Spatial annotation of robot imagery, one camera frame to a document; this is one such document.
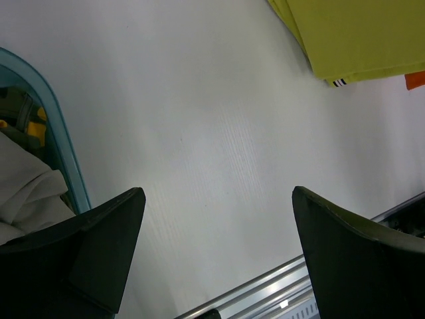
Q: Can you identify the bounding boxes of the grey trousers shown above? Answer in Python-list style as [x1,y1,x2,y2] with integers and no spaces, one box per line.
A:
[1,134,75,245]

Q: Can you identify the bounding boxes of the camouflage trousers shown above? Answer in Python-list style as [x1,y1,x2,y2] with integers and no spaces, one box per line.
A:
[1,86,72,210]

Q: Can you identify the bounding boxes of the orange trousers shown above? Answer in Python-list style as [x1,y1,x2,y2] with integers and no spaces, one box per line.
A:
[404,71,425,90]

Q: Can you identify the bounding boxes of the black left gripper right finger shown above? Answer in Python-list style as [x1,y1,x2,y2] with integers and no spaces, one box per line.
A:
[292,186,424,318]

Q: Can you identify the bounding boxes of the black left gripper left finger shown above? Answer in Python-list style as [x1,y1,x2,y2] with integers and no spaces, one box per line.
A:
[1,187,146,318]

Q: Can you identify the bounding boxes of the teal plastic bin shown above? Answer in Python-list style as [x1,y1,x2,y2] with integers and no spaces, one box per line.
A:
[1,48,91,213]

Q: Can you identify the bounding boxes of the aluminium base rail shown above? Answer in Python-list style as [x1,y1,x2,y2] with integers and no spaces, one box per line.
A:
[178,193,424,318]

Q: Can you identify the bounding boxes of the yellow-green trousers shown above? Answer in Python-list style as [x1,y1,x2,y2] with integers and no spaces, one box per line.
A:
[269,0,424,87]

